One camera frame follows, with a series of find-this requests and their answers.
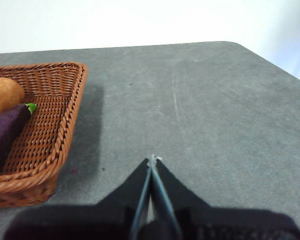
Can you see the brown potato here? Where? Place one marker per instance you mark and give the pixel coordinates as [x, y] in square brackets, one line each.
[5, 95]

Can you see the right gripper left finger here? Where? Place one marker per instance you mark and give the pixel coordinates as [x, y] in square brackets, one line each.
[90, 222]

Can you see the brown wicker basket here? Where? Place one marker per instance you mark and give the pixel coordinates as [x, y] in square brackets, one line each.
[52, 125]

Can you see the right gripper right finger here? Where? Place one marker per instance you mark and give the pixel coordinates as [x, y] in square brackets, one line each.
[215, 225]

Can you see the purple eggplant with green stem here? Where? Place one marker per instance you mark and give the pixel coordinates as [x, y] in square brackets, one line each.
[5, 130]

